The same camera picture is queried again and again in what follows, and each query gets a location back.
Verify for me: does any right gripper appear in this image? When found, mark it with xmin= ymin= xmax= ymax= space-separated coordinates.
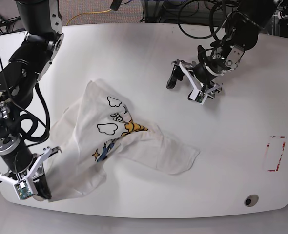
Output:
xmin=0 ymin=133 xmax=51 ymax=200

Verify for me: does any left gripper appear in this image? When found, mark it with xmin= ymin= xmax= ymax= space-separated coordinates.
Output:
xmin=166 ymin=43 xmax=244 ymax=99

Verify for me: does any white printed T-shirt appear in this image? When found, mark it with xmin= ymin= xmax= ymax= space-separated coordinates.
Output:
xmin=46 ymin=81 xmax=200 ymax=202

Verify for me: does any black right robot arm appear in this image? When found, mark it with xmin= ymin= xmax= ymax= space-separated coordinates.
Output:
xmin=0 ymin=0 xmax=64 ymax=200

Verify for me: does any red tape rectangle marker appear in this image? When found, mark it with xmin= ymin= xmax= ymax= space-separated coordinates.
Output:
xmin=264 ymin=136 xmax=286 ymax=172

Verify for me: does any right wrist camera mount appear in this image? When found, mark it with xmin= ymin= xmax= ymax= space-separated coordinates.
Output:
xmin=0 ymin=147 xmax=61 ymax=200

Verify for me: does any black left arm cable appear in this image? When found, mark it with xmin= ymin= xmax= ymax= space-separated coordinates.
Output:
xmin=177 ymin=0 xmax=235 ymax=59

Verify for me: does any right table cable grommet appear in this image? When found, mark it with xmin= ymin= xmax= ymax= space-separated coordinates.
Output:
xmin=244 ymin=195 xmax=259 ymax=207

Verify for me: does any yellow floor cable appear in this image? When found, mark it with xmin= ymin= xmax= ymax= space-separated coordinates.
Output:
xmin=66 ymin=8 xmax=112 ymax=26

